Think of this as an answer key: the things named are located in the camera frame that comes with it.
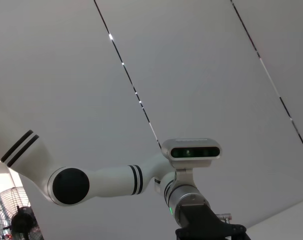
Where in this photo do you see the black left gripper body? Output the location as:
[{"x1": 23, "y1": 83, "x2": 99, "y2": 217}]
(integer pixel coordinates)
[{"x1": 175, "y1": 199, "x2": 247, "y2": 240}]

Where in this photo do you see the black ceiling light track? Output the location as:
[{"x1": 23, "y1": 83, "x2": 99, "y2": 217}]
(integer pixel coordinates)
[
  {"x1": 93, "y1": 0, "x2": 163, "y2": 149},
  {"x1": 229, "y1": 0, "x2": 303, "y2": 148}
]

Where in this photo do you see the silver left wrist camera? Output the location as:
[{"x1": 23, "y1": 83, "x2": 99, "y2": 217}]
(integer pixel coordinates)
[{"x1": 161, "y1": 137, "x2": 222, "y2": 188}]

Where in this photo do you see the black wire-cage fan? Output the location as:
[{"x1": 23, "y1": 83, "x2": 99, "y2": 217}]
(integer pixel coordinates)
[{"x1": 0, "y1": 186, "x2": 45, "y2": 240}]

